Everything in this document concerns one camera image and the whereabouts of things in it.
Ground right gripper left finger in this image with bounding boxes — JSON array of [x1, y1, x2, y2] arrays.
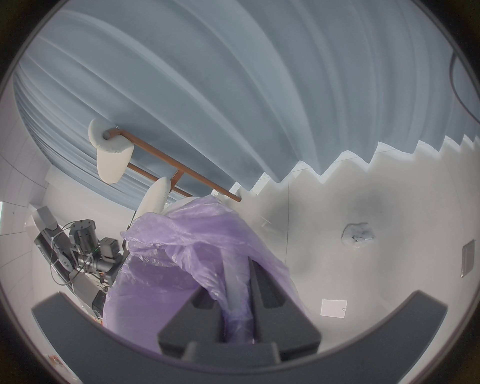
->
[[157, 288, 225, 360]]

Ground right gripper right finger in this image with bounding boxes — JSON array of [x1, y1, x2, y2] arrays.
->
[[248, 257, 322, 362]]

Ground purple plastic bag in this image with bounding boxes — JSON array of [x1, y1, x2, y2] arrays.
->
[[103, 196, 313, 346]]

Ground white wooden chair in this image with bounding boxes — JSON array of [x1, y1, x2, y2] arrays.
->
[[88, 118, 242, 230]]

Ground crumpled white paper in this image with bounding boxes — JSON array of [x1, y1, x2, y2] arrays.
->
[[340, 222, 376, 247]]

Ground blue-green curtain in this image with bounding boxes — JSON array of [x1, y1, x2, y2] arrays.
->
[[13, 0, 480, 211]]

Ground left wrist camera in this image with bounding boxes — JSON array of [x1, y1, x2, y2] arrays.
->
[[98, 238, 120, 260]]

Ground black cable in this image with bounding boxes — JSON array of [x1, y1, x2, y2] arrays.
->
[[449, 52, 480, 124]]

